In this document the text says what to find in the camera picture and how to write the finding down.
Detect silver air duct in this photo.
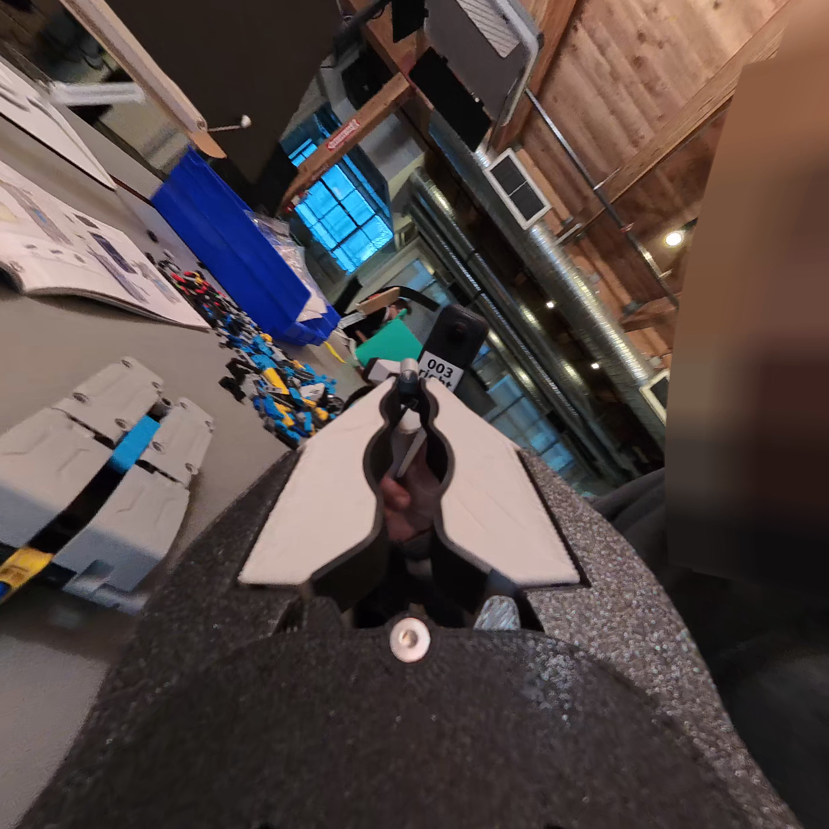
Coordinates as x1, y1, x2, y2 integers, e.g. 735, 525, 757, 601
408, 146, 668, 448

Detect blue plastic bin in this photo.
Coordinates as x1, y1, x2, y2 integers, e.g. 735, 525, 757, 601
150, 148, 341, 346

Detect pile of brick pieces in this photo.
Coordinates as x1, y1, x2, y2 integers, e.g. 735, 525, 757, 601
146, 256, 344, 449

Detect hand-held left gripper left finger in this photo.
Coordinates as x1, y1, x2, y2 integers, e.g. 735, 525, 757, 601
237, 377, 400, 590

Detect grey desk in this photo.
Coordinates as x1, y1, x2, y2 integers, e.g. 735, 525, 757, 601
0, 117, 364, 829

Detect white vent panel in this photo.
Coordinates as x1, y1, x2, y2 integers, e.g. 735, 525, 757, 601
482, 148, 551, 229

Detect grey brick robot chassis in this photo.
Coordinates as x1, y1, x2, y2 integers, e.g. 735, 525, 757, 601
0, 356, 216, 606

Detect grey hanging box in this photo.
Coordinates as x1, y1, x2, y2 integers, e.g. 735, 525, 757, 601
424, 0, 544, 120

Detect teal board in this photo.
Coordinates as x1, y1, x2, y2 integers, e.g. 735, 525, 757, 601
355, 307, 448, 370

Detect window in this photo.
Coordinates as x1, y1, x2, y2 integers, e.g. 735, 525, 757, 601
288, 162, 396, 273

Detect clear plastic bags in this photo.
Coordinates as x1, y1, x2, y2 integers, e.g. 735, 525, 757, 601
249, 210, 328, 321

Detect person's right hand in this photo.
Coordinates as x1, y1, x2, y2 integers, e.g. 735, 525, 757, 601
381, 452, 446, 545

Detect dark partition panel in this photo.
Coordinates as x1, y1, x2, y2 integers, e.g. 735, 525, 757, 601
107, 0, 389, 189

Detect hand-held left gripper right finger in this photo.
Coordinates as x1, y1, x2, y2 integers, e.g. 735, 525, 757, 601
420, 378, 582, 589

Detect open instruction booklet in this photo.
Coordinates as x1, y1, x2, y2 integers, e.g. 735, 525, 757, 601
0, 158, 211, 332

